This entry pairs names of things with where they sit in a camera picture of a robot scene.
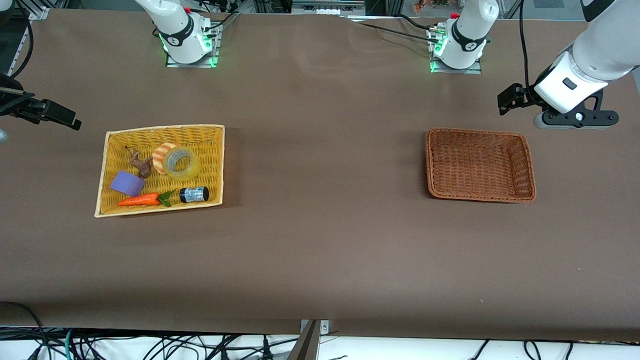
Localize metal table edge bracket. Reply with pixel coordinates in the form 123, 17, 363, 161
300, 319, 330, 335

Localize brown wooden beam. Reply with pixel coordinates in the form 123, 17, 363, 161
287, 320, 322, 360

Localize striped toy croissant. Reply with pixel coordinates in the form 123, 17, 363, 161
151, 142, 183, 176

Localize blue can with black lid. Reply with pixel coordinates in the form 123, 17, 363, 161
179, 186, 210, 204

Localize clear yellowish tape roll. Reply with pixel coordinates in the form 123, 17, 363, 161
162, 146, 202, 181

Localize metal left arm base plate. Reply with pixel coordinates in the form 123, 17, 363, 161
427, 25, 483, 75

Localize orange toy carrot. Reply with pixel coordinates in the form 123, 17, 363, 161
117, 190, 176, 208

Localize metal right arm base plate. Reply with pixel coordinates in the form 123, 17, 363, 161
165, 20, 221, 68

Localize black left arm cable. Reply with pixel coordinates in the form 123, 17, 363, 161
518, 0, 539, 101

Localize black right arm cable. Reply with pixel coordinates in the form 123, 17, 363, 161
10, 10, 35, 81

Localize brown woven basket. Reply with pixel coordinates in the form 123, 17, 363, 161
425, 128, 537, 204

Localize short black base cable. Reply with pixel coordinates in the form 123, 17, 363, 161
397, 13, 441, 31

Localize long black base cable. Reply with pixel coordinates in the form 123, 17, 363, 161
356, 21, 434, 39

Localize yellow woven basket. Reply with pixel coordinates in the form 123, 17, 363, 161
94, 124, 226, 219

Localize black looped floor cable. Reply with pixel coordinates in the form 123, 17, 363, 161
0, 301, 49, 360

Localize brown toy lion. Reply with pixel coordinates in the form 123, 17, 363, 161
125, 146, 154, 180

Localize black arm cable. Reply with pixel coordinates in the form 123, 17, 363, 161
10, 10, 35, 81
518, 0, 539, 101

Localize black cables at right base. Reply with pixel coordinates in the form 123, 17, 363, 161
192, 0, 242, 32

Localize aluminium frame rail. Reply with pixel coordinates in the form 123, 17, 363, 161
0, 0, 51, 76

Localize grey metal box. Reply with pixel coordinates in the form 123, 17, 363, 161
291, 0, 366, 16

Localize orange background object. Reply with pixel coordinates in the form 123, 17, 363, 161
412, 0, 463, 14

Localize purple foam block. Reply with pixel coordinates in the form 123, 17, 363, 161
109, 171, 146, 197

